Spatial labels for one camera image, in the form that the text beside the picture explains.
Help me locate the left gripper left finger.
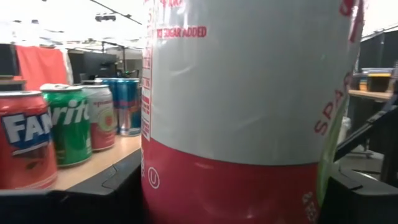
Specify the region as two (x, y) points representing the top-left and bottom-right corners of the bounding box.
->
(0, 149), (142, 224)

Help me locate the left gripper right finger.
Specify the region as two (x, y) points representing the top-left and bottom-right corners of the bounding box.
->
(318, 167), (398, 224)

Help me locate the red fabric cover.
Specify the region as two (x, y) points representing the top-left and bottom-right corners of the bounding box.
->
(15, 45), (74, 91)

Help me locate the black ceiling spotlight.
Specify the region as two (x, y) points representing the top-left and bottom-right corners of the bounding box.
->
(95, 12), (118, 22)

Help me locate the black bin with yellow lid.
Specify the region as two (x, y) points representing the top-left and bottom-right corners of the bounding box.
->
(366, 73), (392, 93)

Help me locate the wooden shelf with black frame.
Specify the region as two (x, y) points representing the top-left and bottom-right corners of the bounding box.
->
(51, 133), (142, 191)

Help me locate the black screen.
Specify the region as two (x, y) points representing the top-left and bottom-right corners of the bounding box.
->
(67, 51), (125, 83)
(0, 43), (18, 77)

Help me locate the black metal table frame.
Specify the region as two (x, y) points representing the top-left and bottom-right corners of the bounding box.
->
(334, 93), (398, 162)

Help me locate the red Fanta can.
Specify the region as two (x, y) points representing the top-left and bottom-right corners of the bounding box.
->
(0, 90), (58, 190)

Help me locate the green Sprite can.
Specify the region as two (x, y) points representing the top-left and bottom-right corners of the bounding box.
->
(40, 83), (93, 168)

